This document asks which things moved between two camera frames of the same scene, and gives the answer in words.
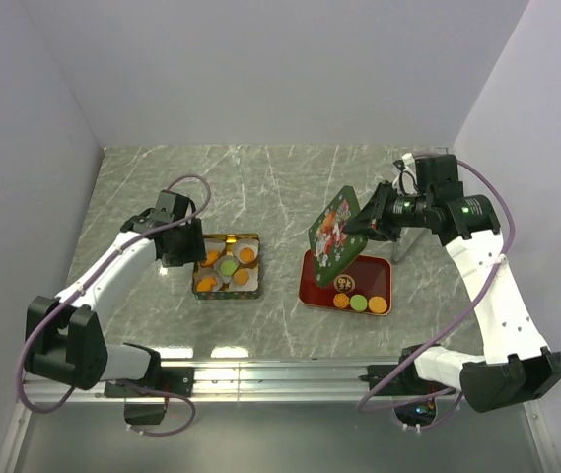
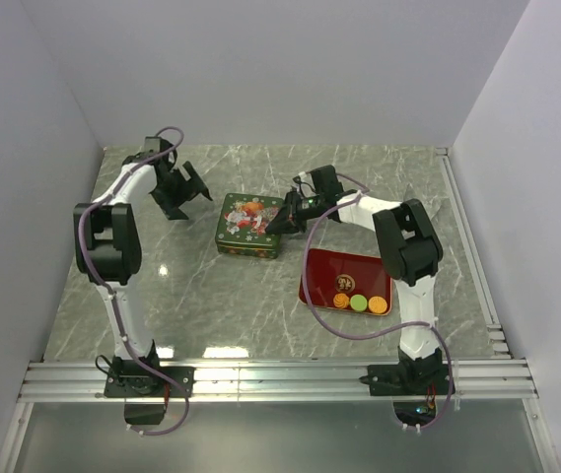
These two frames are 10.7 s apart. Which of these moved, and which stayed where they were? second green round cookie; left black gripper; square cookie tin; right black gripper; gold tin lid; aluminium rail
Moved: left black gripper; square cookie tin; gold tin lid; right black gripper
Stayed: second green round cookie; aluminium rail
